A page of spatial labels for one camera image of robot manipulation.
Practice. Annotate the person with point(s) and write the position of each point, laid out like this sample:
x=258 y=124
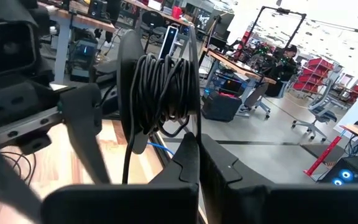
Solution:
x=286 y=67

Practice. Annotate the white tower fan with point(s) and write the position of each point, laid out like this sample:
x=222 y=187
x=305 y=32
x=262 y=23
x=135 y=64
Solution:
x=169 y=40

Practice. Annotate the black computer with blue lights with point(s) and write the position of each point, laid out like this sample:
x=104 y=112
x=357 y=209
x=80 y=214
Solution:
x=346 y=174

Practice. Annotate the black office chair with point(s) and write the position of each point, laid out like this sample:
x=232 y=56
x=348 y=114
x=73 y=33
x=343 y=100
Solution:
x=152 y=21

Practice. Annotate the red stand leg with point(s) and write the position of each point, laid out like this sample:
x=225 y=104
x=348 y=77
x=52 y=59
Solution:
x=322 y=157

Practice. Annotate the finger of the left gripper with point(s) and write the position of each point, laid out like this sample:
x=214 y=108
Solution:
x=84 y=124
x=2 y=180

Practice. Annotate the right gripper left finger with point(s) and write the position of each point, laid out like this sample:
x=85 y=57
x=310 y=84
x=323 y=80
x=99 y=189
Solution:
x=185 y=168

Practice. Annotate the black plastic spool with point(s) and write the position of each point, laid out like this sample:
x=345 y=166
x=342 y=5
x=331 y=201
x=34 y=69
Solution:
x=126 y=93

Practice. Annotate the black gantry frame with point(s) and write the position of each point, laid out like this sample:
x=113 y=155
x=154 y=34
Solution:
x=278 y=12

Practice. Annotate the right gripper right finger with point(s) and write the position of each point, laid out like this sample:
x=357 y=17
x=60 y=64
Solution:
x=219 y=174

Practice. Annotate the long ceiling light bar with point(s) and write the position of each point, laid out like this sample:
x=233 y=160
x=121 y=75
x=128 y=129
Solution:
x=334 y=25

